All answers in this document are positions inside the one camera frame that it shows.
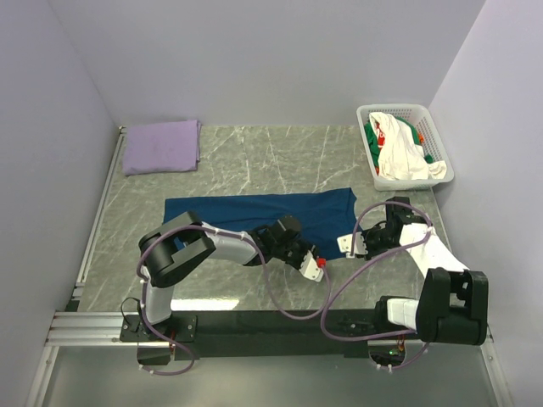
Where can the folded purple t shirt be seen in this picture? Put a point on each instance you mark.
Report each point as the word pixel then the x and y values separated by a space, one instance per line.
pixel 162 148

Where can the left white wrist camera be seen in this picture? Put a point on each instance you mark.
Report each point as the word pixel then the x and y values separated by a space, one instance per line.
pixel 310 269

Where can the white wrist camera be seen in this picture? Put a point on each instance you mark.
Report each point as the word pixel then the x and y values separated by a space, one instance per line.
pixel 310 269
pixel 352 245

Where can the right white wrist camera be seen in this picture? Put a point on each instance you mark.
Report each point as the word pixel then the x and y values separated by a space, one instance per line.
pixel 352 245

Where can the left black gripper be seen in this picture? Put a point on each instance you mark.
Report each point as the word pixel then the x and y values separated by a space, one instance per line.
pixel 305 248

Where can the white plastic laundry basket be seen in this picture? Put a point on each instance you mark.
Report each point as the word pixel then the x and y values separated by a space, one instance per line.
pixel 418 116

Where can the white t shirt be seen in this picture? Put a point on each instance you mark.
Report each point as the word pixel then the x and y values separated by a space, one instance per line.
pixel 400 159

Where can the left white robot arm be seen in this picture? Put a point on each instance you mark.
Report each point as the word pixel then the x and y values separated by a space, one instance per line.
pixel 174 250

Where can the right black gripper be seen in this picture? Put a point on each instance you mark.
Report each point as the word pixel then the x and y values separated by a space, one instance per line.
pixel 371 253

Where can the green t shirt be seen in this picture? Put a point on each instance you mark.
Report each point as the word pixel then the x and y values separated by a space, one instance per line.
pixel 375 142

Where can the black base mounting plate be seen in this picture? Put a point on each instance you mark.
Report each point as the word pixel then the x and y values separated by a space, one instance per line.
pixel 250 333

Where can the blue t shirt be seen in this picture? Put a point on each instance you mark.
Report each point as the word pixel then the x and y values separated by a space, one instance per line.
pixel 324 216

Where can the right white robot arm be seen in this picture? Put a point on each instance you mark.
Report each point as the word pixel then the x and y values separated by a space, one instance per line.
pixel 453 303

